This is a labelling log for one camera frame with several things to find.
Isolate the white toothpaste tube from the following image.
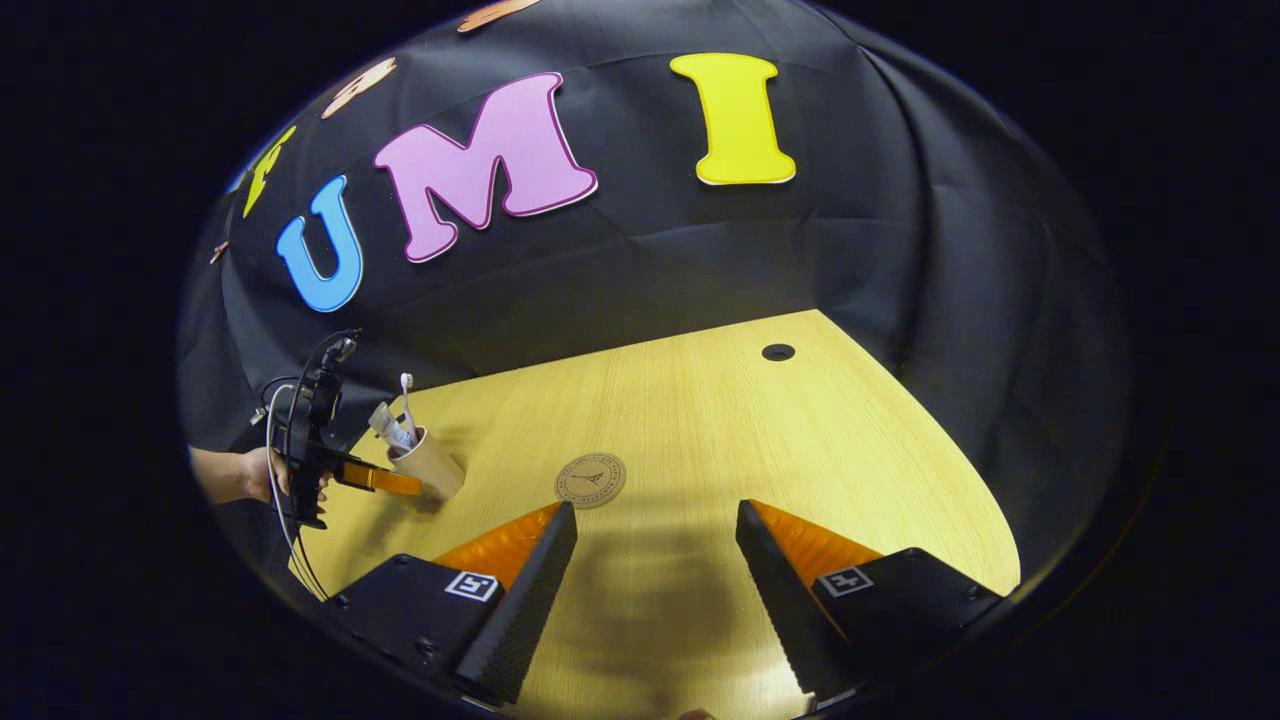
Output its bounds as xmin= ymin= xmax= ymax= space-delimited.
xmin=368 ymin=402 xmax=416 ymax=453

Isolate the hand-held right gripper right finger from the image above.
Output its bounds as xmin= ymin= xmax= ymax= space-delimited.
xmin=736 ymin=500 xmax=1004 ymax=699

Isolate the wooden desktop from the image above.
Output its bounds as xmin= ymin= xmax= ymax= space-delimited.
xmin=290 ymin=309 xmax=1021 ymax=720

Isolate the round wooden coaster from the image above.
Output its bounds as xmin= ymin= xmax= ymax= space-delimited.
xmin=555 ymin=452 xmax=628 ymax=510

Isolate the beige cup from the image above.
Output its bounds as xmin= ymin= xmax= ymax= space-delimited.
xmin=387 ymin=427 xmax=467 ymax=501

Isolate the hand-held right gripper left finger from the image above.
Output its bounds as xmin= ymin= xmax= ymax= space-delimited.
xmin=325 ymin=500 xmax=579 ymax=703

